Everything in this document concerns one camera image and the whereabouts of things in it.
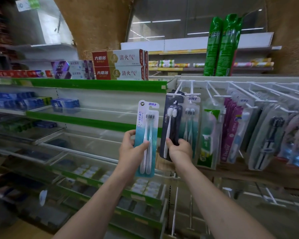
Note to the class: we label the person's left hand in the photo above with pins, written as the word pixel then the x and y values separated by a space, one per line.
pixel 129 156

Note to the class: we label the person's right hand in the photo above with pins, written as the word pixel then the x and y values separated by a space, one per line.
pixel 180 154

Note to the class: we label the green label toothbrush pack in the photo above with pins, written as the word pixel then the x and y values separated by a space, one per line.
pixel 206 141

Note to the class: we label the teal twin toothbrush pack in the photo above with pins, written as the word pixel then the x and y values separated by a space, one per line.
pixel 191 126
pixel 147 116

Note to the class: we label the pink label toothbrush pack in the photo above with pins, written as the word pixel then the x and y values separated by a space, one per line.
pixel 230 136

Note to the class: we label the oval twin black toothbrush pack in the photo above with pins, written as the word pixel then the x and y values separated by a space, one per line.
pixel 266 141

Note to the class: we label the kids toothbrush pack blue toy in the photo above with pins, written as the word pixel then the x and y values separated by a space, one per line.
pixel 296 141

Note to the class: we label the person's left forearm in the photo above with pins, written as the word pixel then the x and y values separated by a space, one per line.
pixel 94 211

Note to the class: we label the person's right forearm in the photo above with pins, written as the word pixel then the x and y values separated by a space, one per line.
pixel 219 209

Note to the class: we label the white shelf unit yellow strips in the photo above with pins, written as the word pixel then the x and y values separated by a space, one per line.
pixel 179 43

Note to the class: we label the brown cardboard tray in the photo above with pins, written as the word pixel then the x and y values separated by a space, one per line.
pixel 264 176

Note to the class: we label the white purple toothpaste box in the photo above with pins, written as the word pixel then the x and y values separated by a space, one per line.
pixel 77 75
pixel 74 65

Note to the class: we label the green spray can red side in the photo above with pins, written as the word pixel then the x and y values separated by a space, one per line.
pixel 233 64

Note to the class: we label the tall green spray can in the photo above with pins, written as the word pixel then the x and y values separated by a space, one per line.
pixel 226 47
pixel 213 47

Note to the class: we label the row of colourful wrap rolls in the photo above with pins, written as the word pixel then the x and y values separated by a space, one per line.
pixel 251 64

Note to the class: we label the blue green product box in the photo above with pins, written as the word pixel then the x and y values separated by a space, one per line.
pixel 15 102

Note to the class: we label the woven brown column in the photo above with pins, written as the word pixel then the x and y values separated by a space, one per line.
pixel 289 34
pixel 94 24

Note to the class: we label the white toothpaste box red print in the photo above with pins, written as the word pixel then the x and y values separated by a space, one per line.
pixel 15 73

